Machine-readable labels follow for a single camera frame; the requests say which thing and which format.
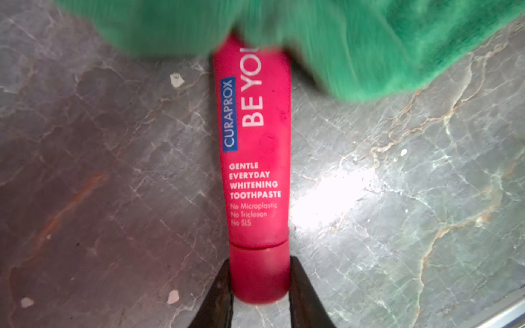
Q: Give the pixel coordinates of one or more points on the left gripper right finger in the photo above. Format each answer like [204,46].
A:
[306,308]

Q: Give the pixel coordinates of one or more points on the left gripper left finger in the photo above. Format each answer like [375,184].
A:
[216,310]

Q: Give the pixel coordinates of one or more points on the dark red tube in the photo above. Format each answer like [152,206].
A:
[254,110]

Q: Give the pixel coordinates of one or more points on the green microfiber cloth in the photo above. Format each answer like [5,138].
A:
[354,50]

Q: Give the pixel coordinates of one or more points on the aluminium front rail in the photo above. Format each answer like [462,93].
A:
[506,313]

